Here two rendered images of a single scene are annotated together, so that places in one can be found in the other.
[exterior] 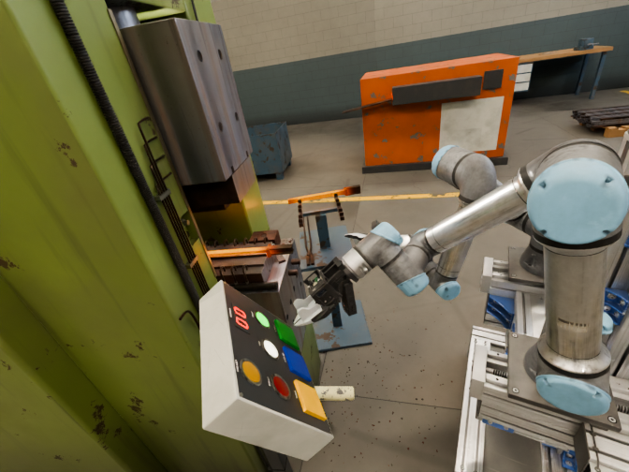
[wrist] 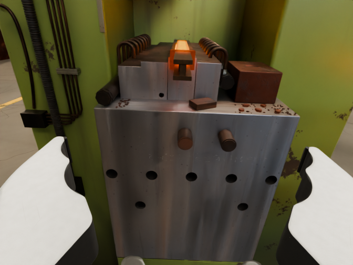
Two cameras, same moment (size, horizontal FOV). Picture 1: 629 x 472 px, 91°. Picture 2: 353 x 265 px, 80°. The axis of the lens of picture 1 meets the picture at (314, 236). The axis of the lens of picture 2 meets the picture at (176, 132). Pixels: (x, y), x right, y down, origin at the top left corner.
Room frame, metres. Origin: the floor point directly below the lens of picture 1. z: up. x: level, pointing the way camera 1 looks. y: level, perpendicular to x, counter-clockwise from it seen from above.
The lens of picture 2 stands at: (0.97, -0.22, 1.06)
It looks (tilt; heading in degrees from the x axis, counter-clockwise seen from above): 28 degrees down; 79
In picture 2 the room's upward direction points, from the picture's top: 2 degrees clockwise
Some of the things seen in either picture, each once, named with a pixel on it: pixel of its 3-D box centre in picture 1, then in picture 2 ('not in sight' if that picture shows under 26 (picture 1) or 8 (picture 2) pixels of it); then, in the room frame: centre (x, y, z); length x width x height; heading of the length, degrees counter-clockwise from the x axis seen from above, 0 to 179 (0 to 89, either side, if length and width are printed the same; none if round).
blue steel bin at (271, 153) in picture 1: (250, 154); not in sight; (5.16, 0.81, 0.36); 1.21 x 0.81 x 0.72; 78
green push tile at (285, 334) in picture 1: (285, 335); not in sight; (0.59, 0.12, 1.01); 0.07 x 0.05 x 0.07; 14
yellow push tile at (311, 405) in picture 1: (308, 401); not in sight; (0.40, 0.08, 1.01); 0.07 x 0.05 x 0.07; 14
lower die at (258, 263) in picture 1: (220, 265); (172, 61); (1.07, 0.41, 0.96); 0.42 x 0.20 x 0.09; 79
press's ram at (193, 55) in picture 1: (168, 108); not in sight; (1.11, 0.40, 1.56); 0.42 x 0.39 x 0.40; 79
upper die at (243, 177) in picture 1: (188, 184); not in sight; (1.07, 0.41, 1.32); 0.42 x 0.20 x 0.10; 79
